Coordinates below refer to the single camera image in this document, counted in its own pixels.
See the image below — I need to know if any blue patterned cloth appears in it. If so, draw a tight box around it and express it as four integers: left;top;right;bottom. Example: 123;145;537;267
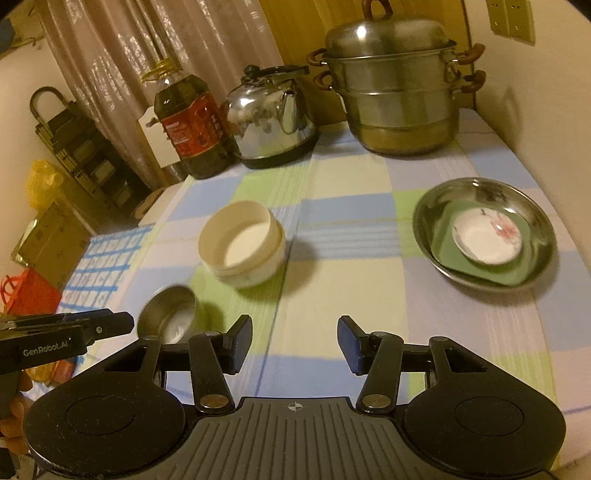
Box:
60;224;155;317

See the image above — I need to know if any checked tablecloth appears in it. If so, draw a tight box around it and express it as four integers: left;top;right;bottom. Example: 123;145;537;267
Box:
60;108;583;472

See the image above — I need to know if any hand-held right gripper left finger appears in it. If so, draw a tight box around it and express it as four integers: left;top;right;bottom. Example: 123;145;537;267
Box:
74;315;254;412

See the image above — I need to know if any white chair back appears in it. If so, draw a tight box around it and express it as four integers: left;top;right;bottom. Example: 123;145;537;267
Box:
137;108;183;169

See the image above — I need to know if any beige curtain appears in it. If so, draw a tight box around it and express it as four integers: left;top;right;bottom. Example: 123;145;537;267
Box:
34;0;284;190

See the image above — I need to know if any large steel basin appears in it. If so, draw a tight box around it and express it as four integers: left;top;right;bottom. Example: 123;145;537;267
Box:
412;176;556;289

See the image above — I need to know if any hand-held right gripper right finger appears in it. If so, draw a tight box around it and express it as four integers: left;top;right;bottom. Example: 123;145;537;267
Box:
337;315;509;413

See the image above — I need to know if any cardboard box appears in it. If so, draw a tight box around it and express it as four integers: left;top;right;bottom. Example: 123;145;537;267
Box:
11;203;90;289

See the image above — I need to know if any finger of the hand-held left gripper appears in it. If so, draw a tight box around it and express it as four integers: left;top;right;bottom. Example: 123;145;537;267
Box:
0;312;112;330
83;312;134;347

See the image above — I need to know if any steel steamer pot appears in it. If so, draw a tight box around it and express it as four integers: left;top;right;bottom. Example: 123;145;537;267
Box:
307;0;487;157

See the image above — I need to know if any small steel bowl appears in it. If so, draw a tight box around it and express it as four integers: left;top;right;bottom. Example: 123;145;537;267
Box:
137;285;199;344

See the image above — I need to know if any green rectangular plate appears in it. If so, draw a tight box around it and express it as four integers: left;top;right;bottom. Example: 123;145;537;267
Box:
430;196;532;283

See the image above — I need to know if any cream plastic bowl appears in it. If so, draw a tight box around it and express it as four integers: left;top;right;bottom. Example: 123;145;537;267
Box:
198;200;283;278

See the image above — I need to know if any floral white saucer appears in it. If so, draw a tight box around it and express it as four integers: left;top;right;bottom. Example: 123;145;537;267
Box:
451;208;525;265

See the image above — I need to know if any person's left hand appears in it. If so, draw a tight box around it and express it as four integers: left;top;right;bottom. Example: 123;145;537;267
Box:
0;370;34;457

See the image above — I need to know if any cooking oil bottle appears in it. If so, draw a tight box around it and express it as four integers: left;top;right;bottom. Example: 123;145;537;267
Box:
141;58;236;180

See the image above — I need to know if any black folding rack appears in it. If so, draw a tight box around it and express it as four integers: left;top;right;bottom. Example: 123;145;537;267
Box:
30;87;148;227

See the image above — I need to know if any red basket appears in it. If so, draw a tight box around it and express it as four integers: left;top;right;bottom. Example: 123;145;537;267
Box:
0;268;63;317

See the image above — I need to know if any yellow plastic bag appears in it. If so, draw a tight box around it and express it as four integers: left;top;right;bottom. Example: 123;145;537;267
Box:
28;160;65;208

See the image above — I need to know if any steel kettle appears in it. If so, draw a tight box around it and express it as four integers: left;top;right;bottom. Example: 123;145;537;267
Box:
222;65;320;169

